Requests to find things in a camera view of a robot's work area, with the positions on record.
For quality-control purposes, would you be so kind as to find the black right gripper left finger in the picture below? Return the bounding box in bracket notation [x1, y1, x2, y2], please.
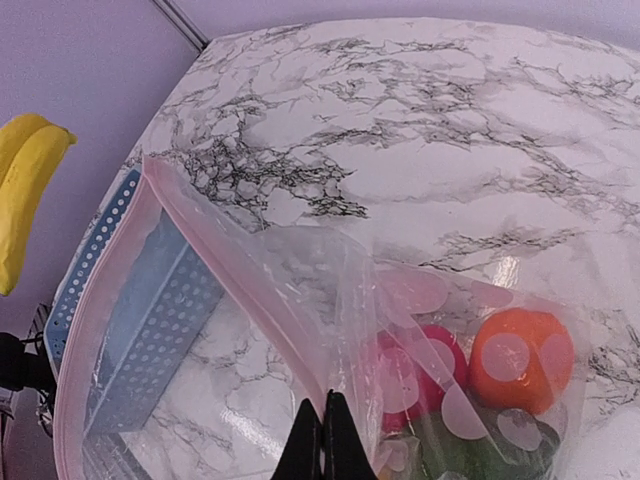
[271, 399, 323, 480]

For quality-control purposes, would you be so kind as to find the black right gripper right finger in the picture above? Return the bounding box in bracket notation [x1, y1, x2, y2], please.
[323, 390, 375, 480]

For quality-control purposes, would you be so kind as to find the clear polka dot zip bag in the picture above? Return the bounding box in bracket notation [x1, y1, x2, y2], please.
[54, 158, 588, 479]

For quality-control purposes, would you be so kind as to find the dark green fake pepper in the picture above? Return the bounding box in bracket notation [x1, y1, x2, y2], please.
[410, 407, 561, 479]

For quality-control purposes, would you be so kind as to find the orange fake fruit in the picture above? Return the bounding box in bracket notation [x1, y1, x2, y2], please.
[469, 308, 575, 415]

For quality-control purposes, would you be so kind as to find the yellow fake banana bunch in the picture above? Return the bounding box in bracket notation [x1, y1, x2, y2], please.
[1, 113, 77, 296]

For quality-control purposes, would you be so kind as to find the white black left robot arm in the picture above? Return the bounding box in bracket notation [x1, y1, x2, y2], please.
[1, 332, 57, 440]

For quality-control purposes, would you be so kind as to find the pink fake fruit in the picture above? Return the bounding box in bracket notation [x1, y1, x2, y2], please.
[377, 325, 468, 433]

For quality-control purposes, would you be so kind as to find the light blue plastic basket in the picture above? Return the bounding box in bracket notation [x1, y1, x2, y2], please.
[45, 167, 224, 434]

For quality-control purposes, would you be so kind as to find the left aluminium frame post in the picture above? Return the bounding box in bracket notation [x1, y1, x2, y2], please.
[151, 0, 210, 53]

